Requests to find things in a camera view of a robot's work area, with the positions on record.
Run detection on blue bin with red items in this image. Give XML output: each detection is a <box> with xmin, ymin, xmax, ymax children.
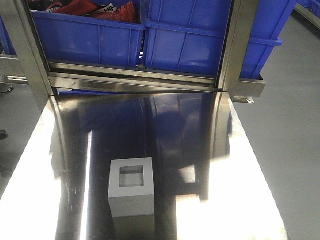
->
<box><xmin>31</xmin><ymin>0</ymin><xmax>146</xmax><ymax>68</ymax></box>

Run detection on red black packaged items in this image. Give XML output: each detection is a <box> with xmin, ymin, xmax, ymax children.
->
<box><xmin>27</xmin><ymin>0</ymin><xmax>138</xmax><ymax>24</ymax></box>

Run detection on blue bin on table shelf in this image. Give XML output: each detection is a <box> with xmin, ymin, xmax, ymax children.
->
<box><xmin>141</xmin><ymin>0</ymin><xmax>296</xmax><ymax>79</ymax></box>

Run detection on gray hollow cube base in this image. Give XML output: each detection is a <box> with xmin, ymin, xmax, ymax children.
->
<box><xmin>108</xmin><ymin>157</ymin><xmax>155</xmax><ymax>218</ymax></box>

